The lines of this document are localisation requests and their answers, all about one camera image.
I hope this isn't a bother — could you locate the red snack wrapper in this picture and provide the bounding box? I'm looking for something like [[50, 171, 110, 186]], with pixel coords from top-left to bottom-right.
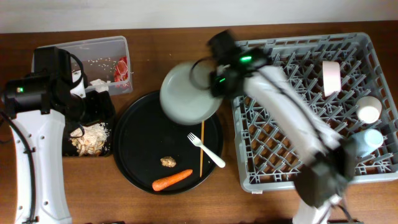
[[114, 56, 128, 82]]

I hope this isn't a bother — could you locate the grey plate with food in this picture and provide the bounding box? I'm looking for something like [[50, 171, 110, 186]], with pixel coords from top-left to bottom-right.
[[160, 61, 223, 125]]

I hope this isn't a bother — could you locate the wooden chopstick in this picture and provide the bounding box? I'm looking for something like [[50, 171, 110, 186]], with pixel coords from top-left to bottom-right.
[[199, 120, 205, 178]]

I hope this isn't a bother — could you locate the white plastic fork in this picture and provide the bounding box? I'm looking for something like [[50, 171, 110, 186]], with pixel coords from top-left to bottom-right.
[[187, 133, 226, 168]]

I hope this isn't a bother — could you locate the brown food scrap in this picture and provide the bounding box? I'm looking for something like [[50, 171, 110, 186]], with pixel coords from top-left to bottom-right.
[[160, 156, 177, 168]]

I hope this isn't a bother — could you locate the orange carrot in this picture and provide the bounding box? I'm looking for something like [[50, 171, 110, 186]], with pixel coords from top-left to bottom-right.
[[152, 169, 193, 192]]

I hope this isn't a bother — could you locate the white plastic cup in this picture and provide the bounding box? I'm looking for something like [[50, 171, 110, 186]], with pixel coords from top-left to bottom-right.
[[356, 96, 382, 124]]

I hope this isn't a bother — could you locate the light blue plastic cup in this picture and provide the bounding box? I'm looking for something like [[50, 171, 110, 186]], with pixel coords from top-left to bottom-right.
[[350, 129, 384, 157]]

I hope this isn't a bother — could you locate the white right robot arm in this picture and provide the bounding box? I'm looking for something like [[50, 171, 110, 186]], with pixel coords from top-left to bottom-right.
[[210, 45, 358, 223]]

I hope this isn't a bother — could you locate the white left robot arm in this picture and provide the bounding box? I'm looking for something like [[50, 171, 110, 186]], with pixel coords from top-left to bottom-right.
[[1, 72, 114, 223]]

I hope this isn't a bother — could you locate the clear plastic waste bin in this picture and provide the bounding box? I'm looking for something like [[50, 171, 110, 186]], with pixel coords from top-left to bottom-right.
[[30, 35, 134, 97]]

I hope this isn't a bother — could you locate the grey dishwasher rack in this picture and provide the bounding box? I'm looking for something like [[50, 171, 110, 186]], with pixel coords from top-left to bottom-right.
[[232, 32, 397, 194]]

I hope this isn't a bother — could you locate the crumpled white tissue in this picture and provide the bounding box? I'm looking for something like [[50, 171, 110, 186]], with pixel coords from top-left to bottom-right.
[[90, 79, 111, 93]]

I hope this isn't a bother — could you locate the rice and peanut shell pile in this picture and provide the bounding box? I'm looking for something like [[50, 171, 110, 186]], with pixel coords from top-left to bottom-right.
[[69, 123, 111, 156]]

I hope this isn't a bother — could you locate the rectangular black tray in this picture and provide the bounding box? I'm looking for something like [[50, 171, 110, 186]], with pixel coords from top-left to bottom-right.
[[60, 90, 116, 158]]

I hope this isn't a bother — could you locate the round black tray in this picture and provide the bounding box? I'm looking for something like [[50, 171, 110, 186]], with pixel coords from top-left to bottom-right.
[[113, 91, 223, 195]]

